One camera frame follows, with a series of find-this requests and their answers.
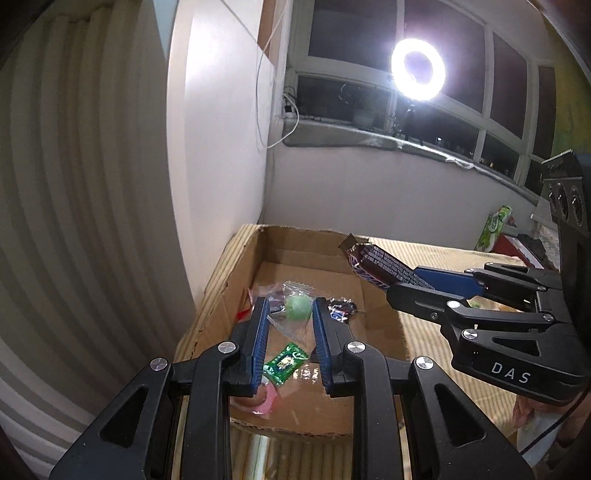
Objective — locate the small dark chocolate bar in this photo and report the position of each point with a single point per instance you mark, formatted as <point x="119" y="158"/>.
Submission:
<point x="344" y="310"/>

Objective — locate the green bag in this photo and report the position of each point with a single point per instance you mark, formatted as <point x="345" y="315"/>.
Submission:
<point x="494" y="228"/>

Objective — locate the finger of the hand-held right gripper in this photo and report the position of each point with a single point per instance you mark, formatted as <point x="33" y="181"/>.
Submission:
<point x="420" y="300"/>
<point x="448" y="279"/>

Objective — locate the red box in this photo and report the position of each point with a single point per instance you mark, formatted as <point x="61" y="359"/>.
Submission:
<point x="508" y="247"/>

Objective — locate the window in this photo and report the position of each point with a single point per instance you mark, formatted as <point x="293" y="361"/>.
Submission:
<point x="351" y="27"/>

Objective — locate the person's right hand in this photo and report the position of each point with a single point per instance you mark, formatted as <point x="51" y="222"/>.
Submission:
<point x="524" y="413"/>

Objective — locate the white cabinet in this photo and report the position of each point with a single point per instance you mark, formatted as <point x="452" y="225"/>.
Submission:
<point x="217" y="138"/>

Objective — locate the round candy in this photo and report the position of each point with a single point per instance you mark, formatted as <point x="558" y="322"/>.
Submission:
<point x="298" y="307"/>

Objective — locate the long dark chocolate bar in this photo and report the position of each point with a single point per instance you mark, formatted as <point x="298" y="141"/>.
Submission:
<point x="378" y="263"/>

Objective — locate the power strip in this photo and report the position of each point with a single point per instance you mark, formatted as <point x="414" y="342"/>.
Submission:
<point x="288" y="110"/>

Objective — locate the green candy packet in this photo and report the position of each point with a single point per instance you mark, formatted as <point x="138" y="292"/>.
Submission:
<point x="284" y="363"/>

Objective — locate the pink candy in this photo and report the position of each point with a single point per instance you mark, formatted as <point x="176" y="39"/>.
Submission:
<point x="265" y="401"/>

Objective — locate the white lace cloth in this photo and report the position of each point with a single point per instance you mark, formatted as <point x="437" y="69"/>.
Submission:
<point x="549" y="230"/>

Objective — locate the dark cloth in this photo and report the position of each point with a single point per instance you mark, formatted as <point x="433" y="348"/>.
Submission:
<point x="533" y="249"/>

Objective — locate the green wall poster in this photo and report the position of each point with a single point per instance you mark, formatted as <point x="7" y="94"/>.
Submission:
<point x="572" y="115"/>

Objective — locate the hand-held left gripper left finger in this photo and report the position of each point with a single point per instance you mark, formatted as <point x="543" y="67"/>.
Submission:
<point x="261" y="346"/>

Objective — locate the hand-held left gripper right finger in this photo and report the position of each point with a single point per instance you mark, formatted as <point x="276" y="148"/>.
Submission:
<point x="323" y="350"/>

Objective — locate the red candy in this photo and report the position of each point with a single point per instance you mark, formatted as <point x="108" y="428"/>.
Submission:
<point x="243" y="314"/>

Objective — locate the cardboard box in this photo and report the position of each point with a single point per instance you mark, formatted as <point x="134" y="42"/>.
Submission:
<point x="304" y="249"/>

